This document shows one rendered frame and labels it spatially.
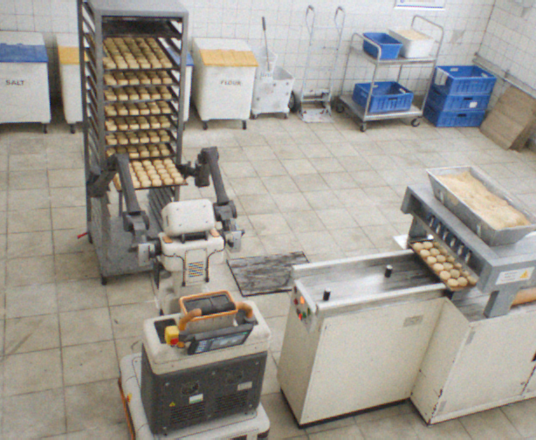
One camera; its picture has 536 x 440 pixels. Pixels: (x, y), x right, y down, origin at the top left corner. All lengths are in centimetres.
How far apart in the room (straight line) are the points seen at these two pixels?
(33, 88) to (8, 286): 221
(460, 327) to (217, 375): 121
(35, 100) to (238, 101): 190
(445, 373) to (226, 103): 379
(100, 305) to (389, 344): 187
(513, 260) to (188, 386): 157
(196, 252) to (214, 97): 355
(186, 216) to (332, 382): 116
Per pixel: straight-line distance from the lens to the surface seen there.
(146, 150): 378
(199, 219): 277
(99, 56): 339
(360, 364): 324
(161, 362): 266
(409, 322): 320
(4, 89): 593
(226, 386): 291
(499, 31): 798
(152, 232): 446
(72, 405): 356
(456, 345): 324
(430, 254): 336
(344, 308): 290
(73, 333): 392
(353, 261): 316
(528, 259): 307
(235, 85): 617
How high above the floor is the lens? 272
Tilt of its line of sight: 33 degrees down
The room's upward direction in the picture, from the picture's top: 9 degrees clockwise
